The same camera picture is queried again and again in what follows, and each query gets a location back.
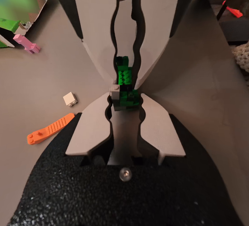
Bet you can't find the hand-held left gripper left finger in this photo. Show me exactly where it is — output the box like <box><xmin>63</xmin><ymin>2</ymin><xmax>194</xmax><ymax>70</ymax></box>
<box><xmin>65</xmin><ymin>92</ymin><xmax>114</xmax><ymax>162</ymax></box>

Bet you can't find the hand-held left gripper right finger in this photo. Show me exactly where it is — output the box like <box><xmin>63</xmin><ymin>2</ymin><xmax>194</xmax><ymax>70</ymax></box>
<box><xmin>138</xmin><ymin>93</ymin><xmax>186</xmax><ymax>166</ymax></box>

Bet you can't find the orange brick separator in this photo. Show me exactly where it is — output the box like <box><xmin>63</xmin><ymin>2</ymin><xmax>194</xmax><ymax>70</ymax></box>
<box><xmin>27</xmin><ymin>113</ymin><xmax>75</xmax><ymax>145</ymax></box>

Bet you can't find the green lego set box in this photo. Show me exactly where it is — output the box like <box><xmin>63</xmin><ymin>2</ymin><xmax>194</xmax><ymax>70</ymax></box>
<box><xmin>0</xmin><ymin>0</ymin><xmax>51</xmax><ymax>48</ymax></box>

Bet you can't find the black metal table leg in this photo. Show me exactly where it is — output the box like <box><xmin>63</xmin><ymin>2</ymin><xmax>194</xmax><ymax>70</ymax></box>
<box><xmin>216</xmin><ymin>0</ymin><xmax>237</xmax><ymax>21</ymax></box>

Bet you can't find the white flat tile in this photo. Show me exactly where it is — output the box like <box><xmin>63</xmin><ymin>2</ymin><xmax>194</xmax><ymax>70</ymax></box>
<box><xmin>63</xmin><ymin>92</ymin><xmax>78</xmax><ymax>107</ymax></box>

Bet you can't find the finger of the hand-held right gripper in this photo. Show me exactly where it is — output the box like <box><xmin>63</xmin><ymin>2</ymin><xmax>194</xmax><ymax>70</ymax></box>
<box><xmin>70</xmin><ymin>0</ymin><xmax>120</xmax><ymax>84</ymax></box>
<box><xmin>132</xmin><ymin>0</ymin><xmax>184</xmax><ymax>90</ymax></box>

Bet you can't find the pink lego build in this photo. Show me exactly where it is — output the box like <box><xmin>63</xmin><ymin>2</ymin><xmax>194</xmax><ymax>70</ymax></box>
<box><xmin>13</xmin><ymin>34</ymin><xmax>41</xmax><ymax>54</ymax></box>

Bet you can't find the green lego assembly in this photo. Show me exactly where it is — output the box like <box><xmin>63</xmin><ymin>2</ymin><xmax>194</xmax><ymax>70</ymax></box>
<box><xmin>110</xmin><ymin>56</ymin><xmax>140</xmax><ymax>112</ymax></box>

